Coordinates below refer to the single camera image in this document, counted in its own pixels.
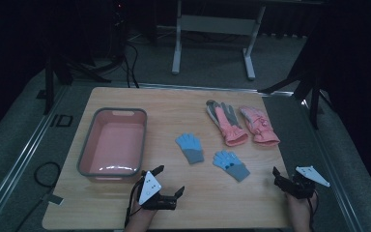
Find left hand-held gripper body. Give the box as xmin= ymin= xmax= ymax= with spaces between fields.
xmin=136 ymin=170 xmax=178 ymax=212

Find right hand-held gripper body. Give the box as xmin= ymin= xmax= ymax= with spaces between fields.
xmin=281 ymin=165 xmax=331 ymax=200

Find pink glove with grey palm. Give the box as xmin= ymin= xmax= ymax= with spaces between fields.
xmin=205 ymin=99 xmax=249 ymax=148

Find person's right hand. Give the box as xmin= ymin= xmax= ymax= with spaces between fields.
xmin=285 ymin=190 xmax=319 ymax=225

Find person's left hand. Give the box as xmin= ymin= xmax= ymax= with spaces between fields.
xmin=127 ymin=198 xmax=158 ymax=230

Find plain blue knit glove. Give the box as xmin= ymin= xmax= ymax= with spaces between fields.
xmin=174 ymin=132 xmax=205 ymax=165

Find blue knit glove with dots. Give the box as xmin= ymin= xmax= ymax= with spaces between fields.
xmin=212 ymin=149 xmax=251 ymax=183

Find pink padded glove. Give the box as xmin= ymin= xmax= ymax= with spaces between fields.
xmin=239 ymin=105 xmax=281 ymax=148

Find pink basin with grey rim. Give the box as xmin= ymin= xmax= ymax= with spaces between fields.
xmin=76 ymin=106 xmax=149 ymax=182

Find black tripod stand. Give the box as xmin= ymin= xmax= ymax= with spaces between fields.
xmin=258 ymin=57 xmax=326 ymax=131
xmin=42 ymin=52 xmax=112 ymax=116

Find grey tape piece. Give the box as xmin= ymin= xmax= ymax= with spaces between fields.
xmin=46 ymin=192 xmax=65 ymax=206

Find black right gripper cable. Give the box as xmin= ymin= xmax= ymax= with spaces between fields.
xmin=306 ymin=188 xmax=320 ymax=226

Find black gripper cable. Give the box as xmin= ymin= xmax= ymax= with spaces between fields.
xmin=124 ymin=178 xmax=147 ymax=228
xmin=306 ymin=188 xmax=320 ymax=226

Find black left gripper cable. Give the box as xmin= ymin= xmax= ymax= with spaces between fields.
xmin=124 ymin=178 xmax=147 ymax=228

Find metal floor rail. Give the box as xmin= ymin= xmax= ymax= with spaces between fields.
xmin=300 ymin=99 xmax=363 ymax=232
xmin=0 ymin=86 xmax=70 ymax=232

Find black floor cable loop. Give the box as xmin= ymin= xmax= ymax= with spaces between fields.
xmin=33 ymin=160 xmax=62 ymax=189

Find black hanging cables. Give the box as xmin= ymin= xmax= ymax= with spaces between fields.
xmin=120 ymin=40 xmax=140 ymax=89

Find white metal desk frame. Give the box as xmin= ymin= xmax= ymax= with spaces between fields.
xmin=171 ymin=0 xmax=268 ymax=81

